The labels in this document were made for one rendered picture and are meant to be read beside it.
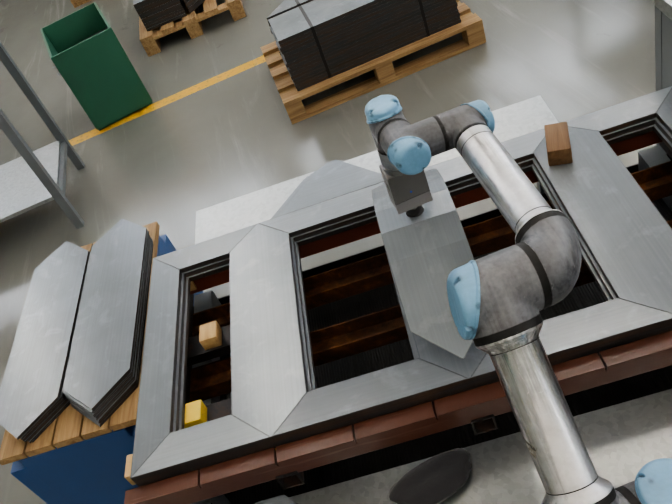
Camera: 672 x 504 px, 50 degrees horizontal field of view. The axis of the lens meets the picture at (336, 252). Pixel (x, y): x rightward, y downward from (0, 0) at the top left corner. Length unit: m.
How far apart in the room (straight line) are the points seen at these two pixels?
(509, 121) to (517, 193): 1.08
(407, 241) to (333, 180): 0.69
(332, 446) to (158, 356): 0.56
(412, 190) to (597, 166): 0.56
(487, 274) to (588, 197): 0.76
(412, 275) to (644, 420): 0.57
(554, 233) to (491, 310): 0.17
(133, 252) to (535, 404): 1.46
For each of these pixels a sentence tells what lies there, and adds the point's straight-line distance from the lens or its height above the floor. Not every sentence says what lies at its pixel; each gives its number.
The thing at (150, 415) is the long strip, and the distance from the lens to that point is 1.81.
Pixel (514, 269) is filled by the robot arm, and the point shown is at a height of 1.27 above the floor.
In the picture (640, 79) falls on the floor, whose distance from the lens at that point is 3.81.
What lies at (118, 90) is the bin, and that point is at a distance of 5.02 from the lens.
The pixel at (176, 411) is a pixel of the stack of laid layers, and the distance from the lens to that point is 1.80.
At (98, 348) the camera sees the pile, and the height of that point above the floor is 0.85.
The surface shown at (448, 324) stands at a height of 0.93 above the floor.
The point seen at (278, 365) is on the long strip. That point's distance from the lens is 1.72.
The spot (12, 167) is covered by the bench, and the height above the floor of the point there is 0.23.
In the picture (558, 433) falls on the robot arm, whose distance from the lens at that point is 1.20.
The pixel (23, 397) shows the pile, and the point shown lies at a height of 0.85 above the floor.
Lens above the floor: 2.12
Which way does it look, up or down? 41 degrees down
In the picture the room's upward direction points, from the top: 24 degrees counter-clockwise
